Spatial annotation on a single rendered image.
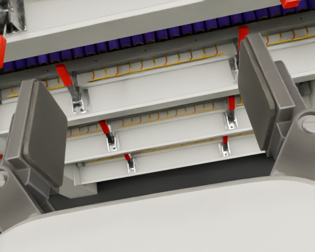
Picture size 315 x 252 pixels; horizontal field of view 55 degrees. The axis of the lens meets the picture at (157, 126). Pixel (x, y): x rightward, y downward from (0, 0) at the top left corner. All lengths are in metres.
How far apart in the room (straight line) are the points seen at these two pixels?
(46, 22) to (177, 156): 0.60
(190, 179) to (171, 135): 0.36
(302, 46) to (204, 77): 0.16
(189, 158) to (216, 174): 0.18
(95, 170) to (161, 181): 0.24
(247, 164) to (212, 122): 0.38
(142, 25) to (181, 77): 0.17
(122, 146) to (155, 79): 0.24
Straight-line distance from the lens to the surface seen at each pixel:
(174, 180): 1.02
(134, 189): 1.03
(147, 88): 0.51
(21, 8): 0.38
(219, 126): 0.69
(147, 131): 0.69
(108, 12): 0.34
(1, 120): 0.59
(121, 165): 0.89
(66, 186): 0.93
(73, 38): 0.37
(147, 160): 0.88
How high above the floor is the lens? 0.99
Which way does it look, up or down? 66 degrees down
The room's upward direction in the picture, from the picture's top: 20 degrees counter-clockwise
